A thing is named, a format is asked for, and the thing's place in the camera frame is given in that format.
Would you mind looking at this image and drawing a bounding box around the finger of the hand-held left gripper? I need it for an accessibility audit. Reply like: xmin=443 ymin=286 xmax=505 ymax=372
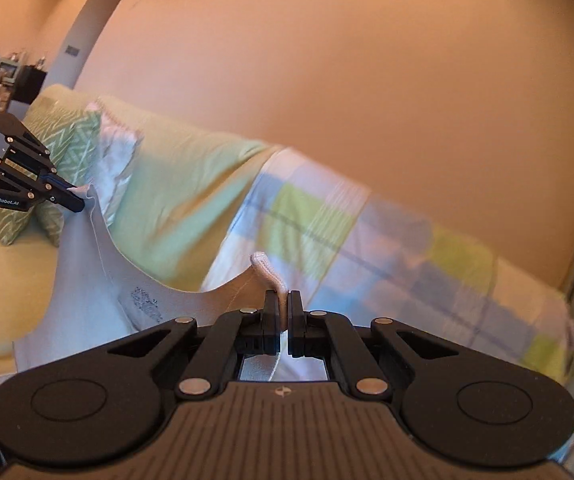
xmin=0 ymin=111 xmax=58 ymax=181
xmin=0 ymin=154 xmax=86 ymax=213

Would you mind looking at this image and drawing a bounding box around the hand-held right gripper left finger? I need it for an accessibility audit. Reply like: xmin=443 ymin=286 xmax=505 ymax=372
xmin=108 ymin=290 xmax=284 ymax=401

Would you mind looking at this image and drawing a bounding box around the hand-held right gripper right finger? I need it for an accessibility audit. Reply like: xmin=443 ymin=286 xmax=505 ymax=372
xmin=287 ymin=290 xmax=460 ymax=402

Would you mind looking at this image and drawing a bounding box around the white shirt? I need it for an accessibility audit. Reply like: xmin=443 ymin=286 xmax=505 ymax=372
xmin=14 ymin=185 xmax=288 ymax=396

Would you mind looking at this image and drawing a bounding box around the cluttered shelf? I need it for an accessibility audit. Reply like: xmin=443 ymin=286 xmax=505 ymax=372
xmin=0 ymin=51 xmax=24 ymax=112

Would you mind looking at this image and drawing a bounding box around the green zigzag pillow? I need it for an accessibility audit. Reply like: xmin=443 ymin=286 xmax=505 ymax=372
xmin=0 ymin=109 xmax=102 ymax=247
xmin=34 ymin=201 xmax=66 ymax=248

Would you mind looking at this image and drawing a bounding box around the black cabinet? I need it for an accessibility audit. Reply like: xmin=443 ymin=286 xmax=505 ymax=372
xmin=14 ymin=65 xmax=48 ymax=106

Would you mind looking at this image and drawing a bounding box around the white pillow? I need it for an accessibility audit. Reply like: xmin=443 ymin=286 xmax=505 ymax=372
xmin=84 ymin=100 xmax=146 ymax=227

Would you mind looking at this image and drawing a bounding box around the plaid quilt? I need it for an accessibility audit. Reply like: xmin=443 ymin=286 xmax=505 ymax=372
xmin=202 ymin=147 xmax=574 ymax=386

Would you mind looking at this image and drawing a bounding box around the yellow-green bed sheet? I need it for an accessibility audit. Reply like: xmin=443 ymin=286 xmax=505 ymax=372
xmin=0 ymin=207 xmax=68 ymax=391

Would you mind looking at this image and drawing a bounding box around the light green blanket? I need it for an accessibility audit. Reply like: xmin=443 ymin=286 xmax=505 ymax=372
xmin=32 ymin=84 xmax=282 ymax=292

